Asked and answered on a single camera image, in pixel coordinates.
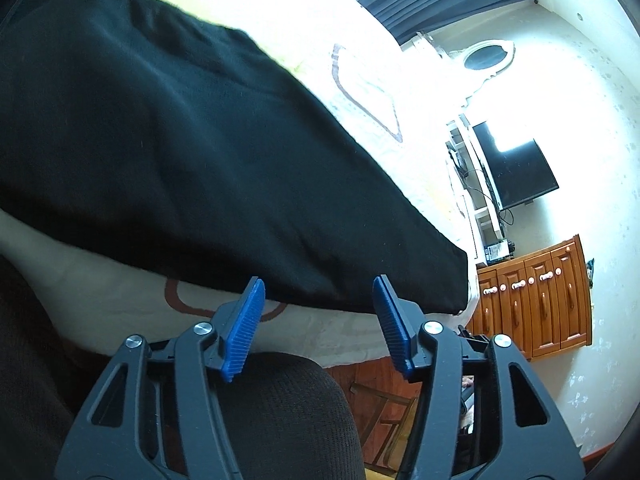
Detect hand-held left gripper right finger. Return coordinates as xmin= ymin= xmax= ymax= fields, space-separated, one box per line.
xmin=372 ymin=274 xmax=587 ymax=480

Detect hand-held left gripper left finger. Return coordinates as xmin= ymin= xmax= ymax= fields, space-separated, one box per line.
xmin=54 ymin=276 xmax=266 ymax=480

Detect black pants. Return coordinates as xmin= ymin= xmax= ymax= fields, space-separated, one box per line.
xmin=0 ymin=0 xmax=469 ymax=317

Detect person's dark trouser leg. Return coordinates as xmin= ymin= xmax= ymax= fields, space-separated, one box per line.
xmin=0 ymin=255 xmax=116 ymax=480
xmin=220 ymin=351 xmax=366 ymax=480

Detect small black and white box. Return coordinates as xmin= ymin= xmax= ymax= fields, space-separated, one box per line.
xmin=484 ymin=241 xmax=516 ymax=263

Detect white television stand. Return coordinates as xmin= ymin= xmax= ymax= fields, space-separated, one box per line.
xmin=445 ymin=115 xmax=506 ymax=266

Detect orange wooden cabinet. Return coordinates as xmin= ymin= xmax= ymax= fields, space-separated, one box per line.
xmin=470 ymin=234 xmax=593 ymax=361

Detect black flat television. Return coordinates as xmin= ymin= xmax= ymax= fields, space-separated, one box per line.
xmin=472 ymin=121 xmax=560 ymax=211

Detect white dressing table with mirror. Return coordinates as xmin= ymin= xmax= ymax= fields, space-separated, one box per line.
xmin=410 ymin=32 xmax=516 ymax=111

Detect printed white bed sheet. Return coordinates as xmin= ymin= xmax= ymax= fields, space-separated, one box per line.
xmin=0 ymin=0 xmax=481 ymax=366

